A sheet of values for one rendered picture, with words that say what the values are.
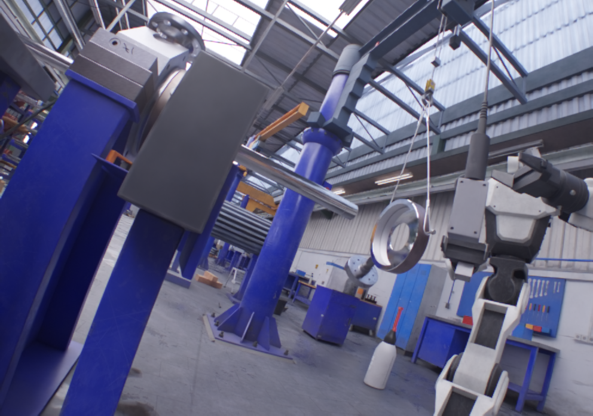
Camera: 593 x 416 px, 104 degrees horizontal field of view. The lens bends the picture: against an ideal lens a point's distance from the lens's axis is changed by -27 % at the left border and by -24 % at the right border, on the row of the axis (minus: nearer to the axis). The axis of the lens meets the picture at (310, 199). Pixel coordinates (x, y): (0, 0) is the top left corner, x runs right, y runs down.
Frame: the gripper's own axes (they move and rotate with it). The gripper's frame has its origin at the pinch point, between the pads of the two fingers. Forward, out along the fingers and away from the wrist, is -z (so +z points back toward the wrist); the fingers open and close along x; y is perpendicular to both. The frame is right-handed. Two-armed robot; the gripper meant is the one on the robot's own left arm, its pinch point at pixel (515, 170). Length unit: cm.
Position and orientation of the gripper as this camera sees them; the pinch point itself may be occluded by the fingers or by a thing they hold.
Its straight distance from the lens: 75.9
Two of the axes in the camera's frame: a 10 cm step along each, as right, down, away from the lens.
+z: 9.4, 3.4, -0.8
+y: 3.5, -9.0, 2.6
